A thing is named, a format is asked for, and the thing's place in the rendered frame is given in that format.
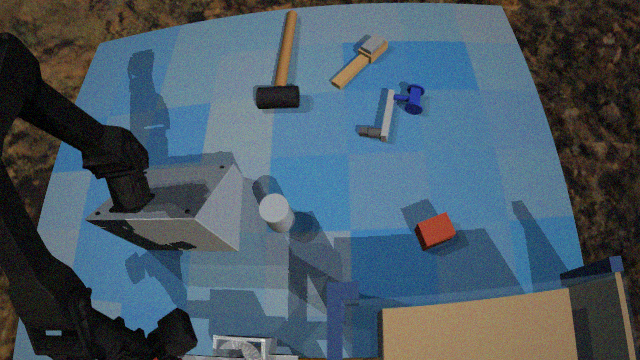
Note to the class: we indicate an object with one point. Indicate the grey cylinder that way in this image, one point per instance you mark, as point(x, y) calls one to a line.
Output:
point(277, 213)

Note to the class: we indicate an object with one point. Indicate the black-headed mallet with wooden handle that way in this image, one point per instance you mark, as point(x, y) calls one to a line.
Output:
point(281, 96)

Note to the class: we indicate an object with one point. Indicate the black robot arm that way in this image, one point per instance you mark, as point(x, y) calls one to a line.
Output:
point(46, 293)

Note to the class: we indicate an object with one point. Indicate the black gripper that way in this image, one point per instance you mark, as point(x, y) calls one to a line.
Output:
point(173, 337)

